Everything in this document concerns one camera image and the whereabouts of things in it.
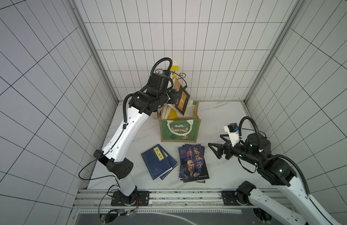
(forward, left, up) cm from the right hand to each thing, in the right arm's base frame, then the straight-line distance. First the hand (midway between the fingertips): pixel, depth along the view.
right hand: (214, 136), depth 66 cm
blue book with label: (-4, +31, -26) cm, 41 cm away
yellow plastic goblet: (+53, +23, +4) cm, 58 cm away
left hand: (+16, +21, +10) cm, 28 cm away
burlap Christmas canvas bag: (+13, +14, -16) cm, 25 cm away
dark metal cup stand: (+43, +18, +5) cm, 47 cm away
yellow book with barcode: (+21, +22, -12) cm, 33 cm away
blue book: (-5, +20, -25) cm, 33 cm away
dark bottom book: (+20, +17, +4) cm, 26 cm away
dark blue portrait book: (-7, +9, -22) cm, 25 cm away
